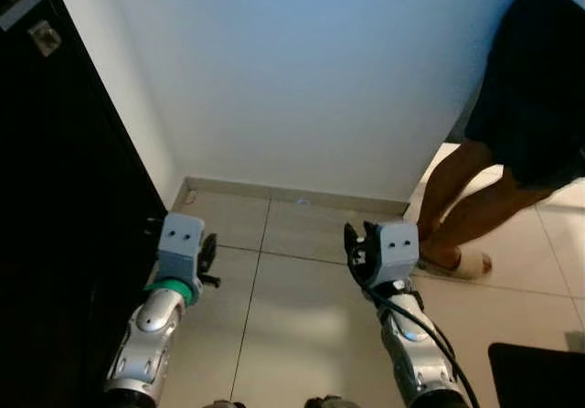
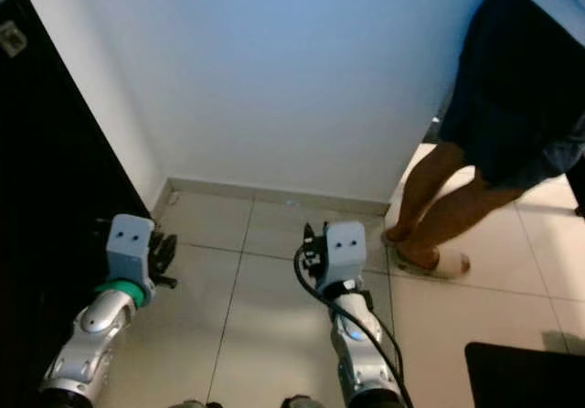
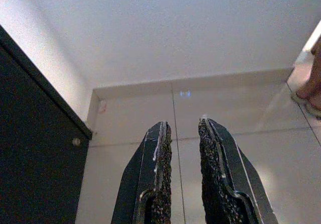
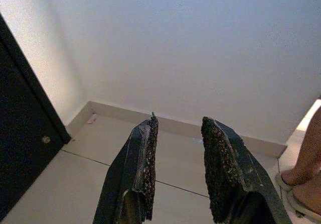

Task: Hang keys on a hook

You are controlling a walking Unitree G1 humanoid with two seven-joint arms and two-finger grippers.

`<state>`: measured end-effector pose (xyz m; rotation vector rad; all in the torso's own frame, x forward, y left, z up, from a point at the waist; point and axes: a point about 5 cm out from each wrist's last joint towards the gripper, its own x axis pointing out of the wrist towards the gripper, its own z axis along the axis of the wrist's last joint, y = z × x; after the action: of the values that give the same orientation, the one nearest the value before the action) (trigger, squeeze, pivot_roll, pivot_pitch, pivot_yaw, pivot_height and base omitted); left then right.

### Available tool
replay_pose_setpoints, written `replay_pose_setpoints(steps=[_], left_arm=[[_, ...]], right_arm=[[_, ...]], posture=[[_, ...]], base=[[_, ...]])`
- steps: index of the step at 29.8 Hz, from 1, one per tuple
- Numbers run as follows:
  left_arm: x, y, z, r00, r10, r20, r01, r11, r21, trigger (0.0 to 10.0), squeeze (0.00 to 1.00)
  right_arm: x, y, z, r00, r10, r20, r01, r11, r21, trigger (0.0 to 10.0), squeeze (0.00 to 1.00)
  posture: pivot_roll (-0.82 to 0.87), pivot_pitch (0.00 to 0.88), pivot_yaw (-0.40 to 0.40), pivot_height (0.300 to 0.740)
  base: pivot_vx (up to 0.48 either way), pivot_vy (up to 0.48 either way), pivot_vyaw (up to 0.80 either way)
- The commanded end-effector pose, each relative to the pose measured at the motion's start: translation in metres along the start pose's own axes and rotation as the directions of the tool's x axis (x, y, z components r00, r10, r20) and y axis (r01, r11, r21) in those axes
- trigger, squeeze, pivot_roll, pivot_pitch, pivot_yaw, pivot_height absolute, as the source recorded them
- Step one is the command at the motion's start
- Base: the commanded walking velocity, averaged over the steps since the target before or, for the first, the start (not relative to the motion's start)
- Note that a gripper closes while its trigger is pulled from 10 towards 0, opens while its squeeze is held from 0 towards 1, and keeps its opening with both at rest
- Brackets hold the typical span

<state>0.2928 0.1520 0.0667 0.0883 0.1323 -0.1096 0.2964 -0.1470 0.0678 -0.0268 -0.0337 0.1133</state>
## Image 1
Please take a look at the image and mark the white slipper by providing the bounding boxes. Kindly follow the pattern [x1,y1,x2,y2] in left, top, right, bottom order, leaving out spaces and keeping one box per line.
[416,248,495,281]

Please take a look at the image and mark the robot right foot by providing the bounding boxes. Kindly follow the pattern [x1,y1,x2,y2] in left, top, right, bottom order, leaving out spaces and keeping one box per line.
[304,394,353,408]

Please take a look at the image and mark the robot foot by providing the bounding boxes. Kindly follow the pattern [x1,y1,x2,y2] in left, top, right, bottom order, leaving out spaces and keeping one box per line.
[201,397,248,408]
[304,394,353,408]

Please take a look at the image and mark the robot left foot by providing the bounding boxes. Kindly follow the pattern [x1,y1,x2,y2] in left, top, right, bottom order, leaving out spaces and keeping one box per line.
[201,397,248,408]

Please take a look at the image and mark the black floor mat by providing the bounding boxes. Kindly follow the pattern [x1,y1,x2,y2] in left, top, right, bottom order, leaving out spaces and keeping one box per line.
[488,342,585,408]

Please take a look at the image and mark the person in dark shorts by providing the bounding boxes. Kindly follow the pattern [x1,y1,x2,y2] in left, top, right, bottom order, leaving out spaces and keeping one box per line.
[416,0,585,274]

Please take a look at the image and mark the silver door lock plate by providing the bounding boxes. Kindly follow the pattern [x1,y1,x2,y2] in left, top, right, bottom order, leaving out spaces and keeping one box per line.
[27,20,63,58]

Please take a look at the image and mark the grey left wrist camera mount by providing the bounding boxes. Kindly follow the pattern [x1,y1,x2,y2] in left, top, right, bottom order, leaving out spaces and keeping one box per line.
[157,212,207,283]

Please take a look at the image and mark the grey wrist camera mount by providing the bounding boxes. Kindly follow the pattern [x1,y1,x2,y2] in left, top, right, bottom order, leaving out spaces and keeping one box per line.
[375,221,421,288]
[157,212,207,283]

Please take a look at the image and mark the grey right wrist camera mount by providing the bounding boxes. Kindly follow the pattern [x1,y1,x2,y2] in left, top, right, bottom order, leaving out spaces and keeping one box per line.
[375,221,421,288]

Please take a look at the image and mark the silver door handle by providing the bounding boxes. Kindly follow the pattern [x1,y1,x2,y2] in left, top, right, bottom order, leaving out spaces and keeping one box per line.
[0,0,48,32]

